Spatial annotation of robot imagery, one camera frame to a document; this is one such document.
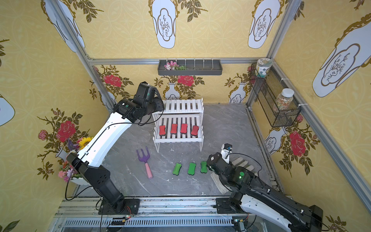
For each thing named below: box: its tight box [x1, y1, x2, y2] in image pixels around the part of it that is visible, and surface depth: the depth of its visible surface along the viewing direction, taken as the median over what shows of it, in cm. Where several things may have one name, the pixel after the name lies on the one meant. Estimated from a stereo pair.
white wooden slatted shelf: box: [152, 97, 205, 154], surface depth 89 cm
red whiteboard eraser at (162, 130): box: [158, 125, 166, 137], surface depth 91 cm
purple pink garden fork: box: [136, 146, 154, 180], surface depth 94 cm
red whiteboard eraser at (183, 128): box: [180, 123, 188, 135], surface depth 92 cm
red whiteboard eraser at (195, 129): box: [190, 125, 200, 136], surface depth 92 cm
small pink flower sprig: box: [163, 60, 189, 71], surface depth 89 cm
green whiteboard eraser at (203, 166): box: [200, 160, 208, 174], surface depth 88 cm
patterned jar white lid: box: [256, 58, 273, 78], surface depth 87 cm
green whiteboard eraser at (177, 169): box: [172, 162, 182, 176], surface depth 87 cm
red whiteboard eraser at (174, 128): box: [170, 123, 178, 134], surface depth 91 cm
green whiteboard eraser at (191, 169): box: [187, 162, 197, 176], surface depth 87 cm
